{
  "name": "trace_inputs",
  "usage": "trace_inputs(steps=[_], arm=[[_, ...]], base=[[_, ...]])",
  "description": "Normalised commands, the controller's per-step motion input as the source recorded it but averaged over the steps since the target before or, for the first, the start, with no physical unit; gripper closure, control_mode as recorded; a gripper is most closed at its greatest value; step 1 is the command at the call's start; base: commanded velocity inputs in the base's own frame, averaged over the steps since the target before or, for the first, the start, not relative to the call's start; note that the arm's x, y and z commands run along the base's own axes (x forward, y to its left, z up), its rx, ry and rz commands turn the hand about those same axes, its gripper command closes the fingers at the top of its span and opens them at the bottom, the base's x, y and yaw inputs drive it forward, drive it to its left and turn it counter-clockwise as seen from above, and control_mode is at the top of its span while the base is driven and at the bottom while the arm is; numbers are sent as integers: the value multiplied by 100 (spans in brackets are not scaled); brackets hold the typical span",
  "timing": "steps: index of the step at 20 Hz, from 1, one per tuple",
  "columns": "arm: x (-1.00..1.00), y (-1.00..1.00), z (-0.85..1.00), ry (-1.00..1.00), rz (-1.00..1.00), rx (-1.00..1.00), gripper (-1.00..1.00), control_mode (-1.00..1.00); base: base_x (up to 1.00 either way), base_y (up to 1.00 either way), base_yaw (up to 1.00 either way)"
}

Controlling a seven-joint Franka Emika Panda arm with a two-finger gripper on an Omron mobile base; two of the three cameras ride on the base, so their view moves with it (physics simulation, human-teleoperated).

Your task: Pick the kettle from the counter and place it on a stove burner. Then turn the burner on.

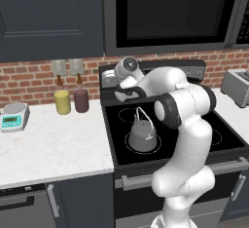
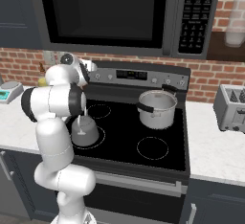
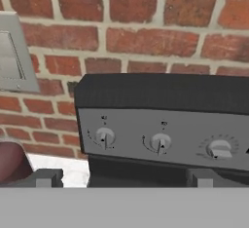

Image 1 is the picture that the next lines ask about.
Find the white kitchen scale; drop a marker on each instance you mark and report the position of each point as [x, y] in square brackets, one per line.
[13, 117]

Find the silver toaster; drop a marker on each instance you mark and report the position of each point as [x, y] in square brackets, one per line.
[236, 87]

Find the dark cupboard door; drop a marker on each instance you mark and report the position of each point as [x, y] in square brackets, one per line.
[86, 202]
[238, 202]
[48, 14]

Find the dark upper cupboard door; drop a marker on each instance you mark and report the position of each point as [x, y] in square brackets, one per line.
[48, 14]

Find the grey dishwasher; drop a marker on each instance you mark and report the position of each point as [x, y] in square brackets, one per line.
[22, 210]

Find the black oven door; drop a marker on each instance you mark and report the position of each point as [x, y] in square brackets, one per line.
[136, 201]

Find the black microwave oven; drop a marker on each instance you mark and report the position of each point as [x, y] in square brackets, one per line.
[175, 14]

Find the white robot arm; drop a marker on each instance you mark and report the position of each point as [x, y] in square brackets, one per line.
[186, 147]

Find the yellow bottle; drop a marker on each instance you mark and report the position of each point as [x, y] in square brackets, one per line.
[62, 102]

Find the dark lower cupboard door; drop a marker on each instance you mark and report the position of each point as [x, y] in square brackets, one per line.
[86, 202]
[238, 202]

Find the grey wall socket plate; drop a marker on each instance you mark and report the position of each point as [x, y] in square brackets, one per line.
[59, 67]
[77, 66]

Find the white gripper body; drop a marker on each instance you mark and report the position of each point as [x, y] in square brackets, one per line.
[129, 93]

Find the dark red bottle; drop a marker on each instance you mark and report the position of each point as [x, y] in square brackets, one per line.
[81, 100]

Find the grey metal kettle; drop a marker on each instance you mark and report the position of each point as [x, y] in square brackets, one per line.
[142, 136]

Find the black stove with hob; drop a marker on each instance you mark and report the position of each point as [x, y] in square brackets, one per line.
[136, 160]

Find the silver stove knob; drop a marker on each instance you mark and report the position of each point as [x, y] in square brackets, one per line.
[109, 82]

